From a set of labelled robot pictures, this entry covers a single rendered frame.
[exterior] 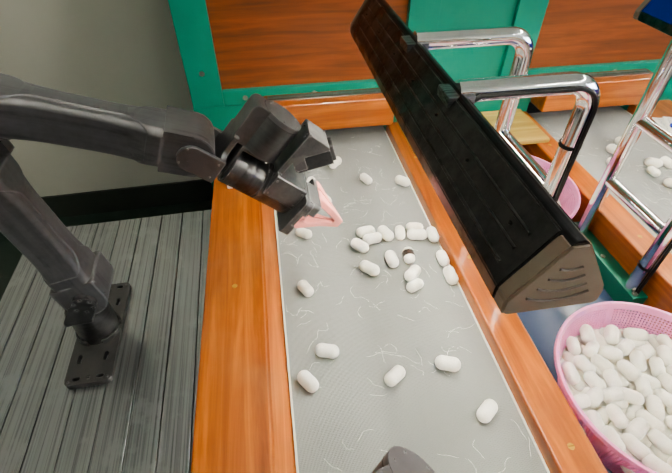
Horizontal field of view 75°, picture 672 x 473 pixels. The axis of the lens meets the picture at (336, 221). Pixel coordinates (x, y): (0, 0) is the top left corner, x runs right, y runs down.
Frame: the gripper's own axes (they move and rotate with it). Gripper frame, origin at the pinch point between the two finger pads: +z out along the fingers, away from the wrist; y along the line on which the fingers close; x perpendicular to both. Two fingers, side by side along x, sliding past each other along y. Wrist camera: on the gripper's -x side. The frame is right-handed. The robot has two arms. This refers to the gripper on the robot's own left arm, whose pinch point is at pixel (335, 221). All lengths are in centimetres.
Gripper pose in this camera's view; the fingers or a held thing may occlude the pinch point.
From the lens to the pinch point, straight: 69.0
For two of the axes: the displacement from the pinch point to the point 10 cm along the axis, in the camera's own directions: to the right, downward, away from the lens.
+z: 7.5, 4.1, 5.3
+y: -1.6, -6.6, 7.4
